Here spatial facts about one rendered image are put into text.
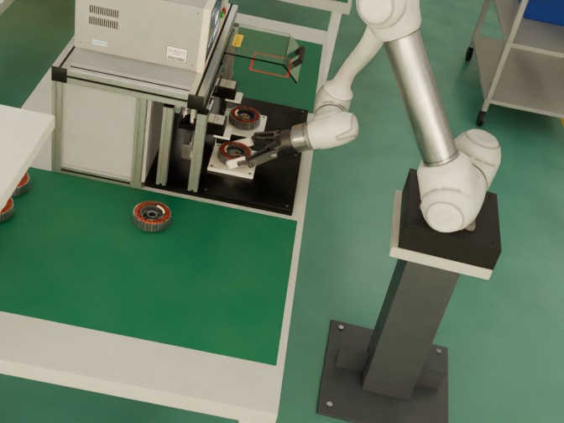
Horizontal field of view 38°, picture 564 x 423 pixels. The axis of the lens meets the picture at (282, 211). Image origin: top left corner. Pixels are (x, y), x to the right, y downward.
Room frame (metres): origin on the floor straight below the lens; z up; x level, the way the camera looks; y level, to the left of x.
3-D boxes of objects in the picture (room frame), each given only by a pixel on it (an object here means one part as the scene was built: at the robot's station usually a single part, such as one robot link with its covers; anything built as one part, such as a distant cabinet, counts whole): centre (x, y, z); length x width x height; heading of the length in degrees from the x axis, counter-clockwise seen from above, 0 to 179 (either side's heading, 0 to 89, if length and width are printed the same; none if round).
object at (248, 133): (2.49, 0.20, 0.78); 0.15 x 0.15 x 0.01; 2
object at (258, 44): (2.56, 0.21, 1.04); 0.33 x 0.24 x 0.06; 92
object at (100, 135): (2.04, 0.59, 0.91); 0.28 x 0.03 x 0.32; 92
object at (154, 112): (2.37, 0.45, 0.92); 0.66 x 0.01 x 0.30; 2
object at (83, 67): (2.37, 0.52, 1.09); 0.68 x 0.44 x 0.05; 2
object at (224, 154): (2.25, 0.19, 0.80); 0.11 x 0.11 x 0.04
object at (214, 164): (2.25, 0.19, 0.78); 0.15 x 0.15 x 0.01; 2
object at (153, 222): (1.88, 0.37, 0.77); 0.11 x 0.11 x 0.04
